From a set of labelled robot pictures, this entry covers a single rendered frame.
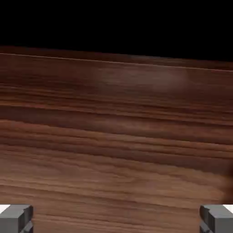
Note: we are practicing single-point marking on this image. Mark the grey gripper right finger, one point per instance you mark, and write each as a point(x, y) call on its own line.
point(220, 217)

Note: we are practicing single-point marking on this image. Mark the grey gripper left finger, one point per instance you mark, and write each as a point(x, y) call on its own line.
point(12, 216)

